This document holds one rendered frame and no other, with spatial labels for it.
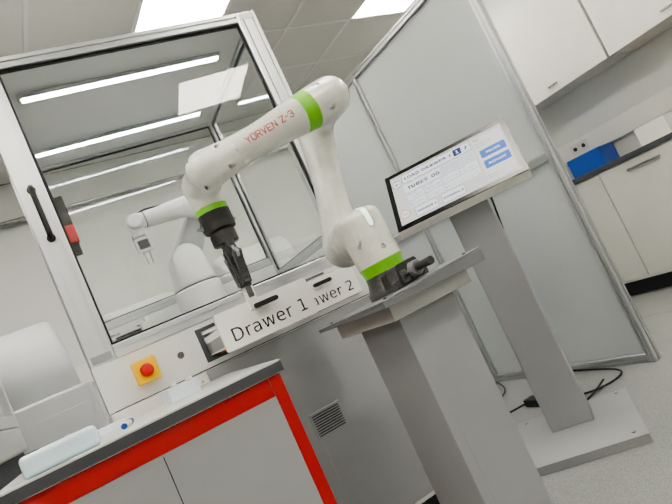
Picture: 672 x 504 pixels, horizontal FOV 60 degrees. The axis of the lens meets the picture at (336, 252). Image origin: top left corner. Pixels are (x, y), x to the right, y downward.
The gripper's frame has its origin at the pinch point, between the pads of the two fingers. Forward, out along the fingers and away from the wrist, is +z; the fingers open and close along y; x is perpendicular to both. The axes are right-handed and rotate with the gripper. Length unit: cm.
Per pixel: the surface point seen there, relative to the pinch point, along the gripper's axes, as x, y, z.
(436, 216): 83, -20, -2
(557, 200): 165, -42, 11
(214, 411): -24.8, 23.6, 21.4
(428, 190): 88, -25, -13
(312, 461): -9.4, 23.6, 41.5
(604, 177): 285, -112, 11
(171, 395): -28.5, -8.3, 15.1
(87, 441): -50, 21, 15
